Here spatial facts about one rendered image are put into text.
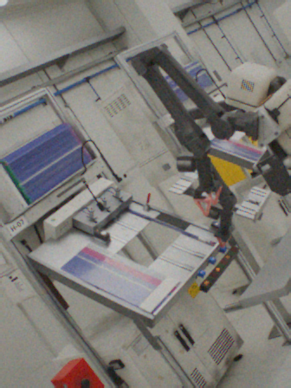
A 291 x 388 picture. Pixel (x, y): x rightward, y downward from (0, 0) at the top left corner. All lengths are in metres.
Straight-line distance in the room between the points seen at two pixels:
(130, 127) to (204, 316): 1.48
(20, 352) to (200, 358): 1.68
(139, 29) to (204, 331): 3.70
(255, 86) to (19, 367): 2.84
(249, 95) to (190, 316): 1.32
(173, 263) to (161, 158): 1.31
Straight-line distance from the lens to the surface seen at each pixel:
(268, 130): 1.84
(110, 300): 2.31
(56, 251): 2.58
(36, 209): 2.63
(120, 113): 3.73
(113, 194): 2.84
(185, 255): 2.57
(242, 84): 1.97
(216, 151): 3.43
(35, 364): 4.13
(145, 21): 5.71
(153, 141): 3.66
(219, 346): 2.96
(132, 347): 2.54
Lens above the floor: 1.38
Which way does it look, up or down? 7 degrees down
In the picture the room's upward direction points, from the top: 34 degrees counter-clockwise
